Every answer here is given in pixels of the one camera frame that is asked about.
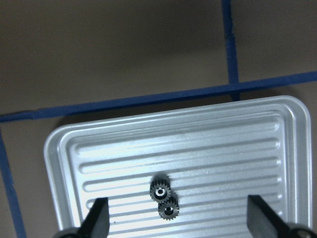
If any silver ribbed metal tray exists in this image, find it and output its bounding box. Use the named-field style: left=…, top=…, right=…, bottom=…
left=44, top=96, right=313, bottom=238

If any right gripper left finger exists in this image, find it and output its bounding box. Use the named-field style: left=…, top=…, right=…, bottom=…
left=54, top=197, right=110, bottom=238

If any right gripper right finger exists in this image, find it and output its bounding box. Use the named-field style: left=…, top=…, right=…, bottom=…
left=246, top=195, right=317, bottom=238

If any black bearing gear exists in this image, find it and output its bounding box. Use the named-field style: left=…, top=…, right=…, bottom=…
left=150, top=176, right=171, bottom=203
left=158, top=197, right=179, bottom=221

